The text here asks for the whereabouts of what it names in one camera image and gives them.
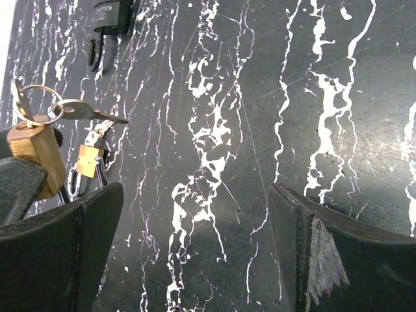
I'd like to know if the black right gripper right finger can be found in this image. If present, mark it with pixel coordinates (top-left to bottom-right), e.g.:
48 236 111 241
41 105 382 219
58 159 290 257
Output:
268 183 415 311

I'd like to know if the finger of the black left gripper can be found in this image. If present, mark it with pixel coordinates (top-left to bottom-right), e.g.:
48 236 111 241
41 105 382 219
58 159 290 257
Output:
1 127 63 226

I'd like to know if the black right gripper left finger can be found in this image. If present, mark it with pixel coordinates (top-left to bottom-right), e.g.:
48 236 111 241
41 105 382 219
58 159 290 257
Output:
1 182 124 311

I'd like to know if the large brass padlock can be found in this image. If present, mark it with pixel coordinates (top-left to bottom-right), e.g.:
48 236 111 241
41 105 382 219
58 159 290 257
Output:
6 122 66 200

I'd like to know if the small brass long-shackle padlock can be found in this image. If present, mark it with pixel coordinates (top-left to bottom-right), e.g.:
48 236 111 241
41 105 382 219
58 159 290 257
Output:
67 144 106 200

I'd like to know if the silver round-headed key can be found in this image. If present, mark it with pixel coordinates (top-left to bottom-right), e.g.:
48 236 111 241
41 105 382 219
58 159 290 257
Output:
10 79 34 122
53 99 129 124

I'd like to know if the large steel key ring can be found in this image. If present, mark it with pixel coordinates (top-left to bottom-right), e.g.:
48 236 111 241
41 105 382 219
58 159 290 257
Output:
16 84 64 128

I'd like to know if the black padlock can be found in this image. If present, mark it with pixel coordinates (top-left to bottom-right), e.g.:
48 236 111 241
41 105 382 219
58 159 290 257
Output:
88 0 135 72

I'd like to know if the small silver key bunch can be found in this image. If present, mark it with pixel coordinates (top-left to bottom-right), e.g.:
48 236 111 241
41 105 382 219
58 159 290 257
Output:
84 120 115 147

